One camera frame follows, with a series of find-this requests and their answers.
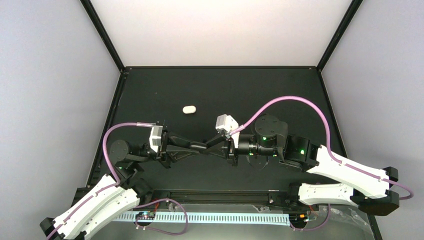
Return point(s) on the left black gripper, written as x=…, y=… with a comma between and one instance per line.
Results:
x=167, y=152

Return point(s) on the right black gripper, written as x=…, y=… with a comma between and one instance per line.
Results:
x=229, y=154

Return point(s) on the black earbud charging case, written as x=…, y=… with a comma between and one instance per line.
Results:
x=198, y=146

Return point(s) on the white earbud charging case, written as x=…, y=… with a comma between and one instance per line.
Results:
x=189, y=109

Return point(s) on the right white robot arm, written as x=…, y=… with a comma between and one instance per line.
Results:
x=366, y=188

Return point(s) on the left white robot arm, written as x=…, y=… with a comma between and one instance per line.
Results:
x=116, y=193

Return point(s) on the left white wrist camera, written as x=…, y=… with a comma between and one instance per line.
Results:
x=155, y=138

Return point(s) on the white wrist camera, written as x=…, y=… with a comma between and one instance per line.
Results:
x=155, y=138
x=226, y=124

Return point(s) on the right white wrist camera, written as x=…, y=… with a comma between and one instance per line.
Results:
x=226, y=124

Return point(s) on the black front mounting rail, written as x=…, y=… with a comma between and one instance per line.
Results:
x=212, y=196

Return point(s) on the white slotted cable duct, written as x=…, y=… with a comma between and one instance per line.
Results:
x=278, y=219

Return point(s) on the left black frame post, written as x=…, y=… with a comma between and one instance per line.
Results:
x=102, y=32

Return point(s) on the black frame post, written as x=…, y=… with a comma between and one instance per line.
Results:
x=338, y=34
x=102, y=32

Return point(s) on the right black frame post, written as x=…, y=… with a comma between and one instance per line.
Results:
x=338, y=34

